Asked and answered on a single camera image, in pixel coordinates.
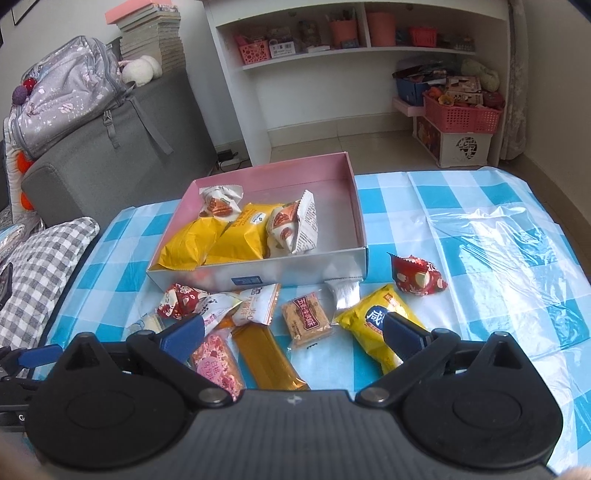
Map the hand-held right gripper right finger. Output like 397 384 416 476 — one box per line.
355 311 532 408

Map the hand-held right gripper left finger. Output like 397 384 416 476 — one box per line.
55 314 233 409

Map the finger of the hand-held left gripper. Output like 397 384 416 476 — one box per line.
0 344 64 385

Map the red white floral packet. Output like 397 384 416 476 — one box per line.
156 282 209 320

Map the pale blue white packet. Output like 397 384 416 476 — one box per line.
124 312 165 339

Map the yellow snack packet blue print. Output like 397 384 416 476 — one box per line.
334 284 428 376

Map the white packet paw print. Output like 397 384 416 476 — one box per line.
198 292 243 341

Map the pink snack packet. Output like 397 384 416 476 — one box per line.
189 334 246 400

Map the red shiny snack packet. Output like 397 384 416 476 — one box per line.
389 252 449 296

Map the small silver white packet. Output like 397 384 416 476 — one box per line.
324 279 362 310

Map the white packet orange lettering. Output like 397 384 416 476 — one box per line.
230 282 282 326

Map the long orange snack packet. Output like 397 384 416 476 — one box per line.
230 322 310 392

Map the clear brown biscuit packet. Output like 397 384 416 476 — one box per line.
280 292 334 350

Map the pink cardboard box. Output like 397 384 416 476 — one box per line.
146 151 369 294

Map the black object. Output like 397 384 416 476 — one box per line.
0 262 15 311

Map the grey checked pillow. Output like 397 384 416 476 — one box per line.
0 216 101 352

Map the plain yellow snack packet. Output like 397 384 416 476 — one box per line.
158 217 228 271

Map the yellow snack packet white label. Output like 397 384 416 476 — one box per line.
205 202 283 267

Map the blue checked plastic tablecloth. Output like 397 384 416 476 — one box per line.
39 167 591 472

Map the white nut snack packet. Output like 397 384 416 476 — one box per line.
199 184 245 220

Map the white snack packet red print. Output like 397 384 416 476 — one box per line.
267 189 321 256

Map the grey sofa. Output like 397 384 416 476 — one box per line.
20 68 219 230

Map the white decorated storage box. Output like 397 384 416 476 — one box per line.
412 115 493 169

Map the large pink storage basket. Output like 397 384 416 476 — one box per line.
423 93 505 135

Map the grey floral backpack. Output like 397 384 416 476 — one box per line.
4 36 175 160

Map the white shelf desk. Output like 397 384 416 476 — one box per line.
203 0 514 168

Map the white plush toy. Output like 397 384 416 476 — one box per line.
120 55 164 86

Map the yellow green plush toy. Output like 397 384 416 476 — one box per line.
461 57 502 92

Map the grey patterned curtain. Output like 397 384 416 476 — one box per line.
502 0 531 161

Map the small pink lattice basket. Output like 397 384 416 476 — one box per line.
236 39 271 66

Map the stack of books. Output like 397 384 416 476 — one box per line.
105 0 184 73

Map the small red basket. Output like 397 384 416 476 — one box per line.
408 26 439 47

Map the large pink bin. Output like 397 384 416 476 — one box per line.
366 11 398 48

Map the small pink bin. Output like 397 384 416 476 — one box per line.
329 18 360 48

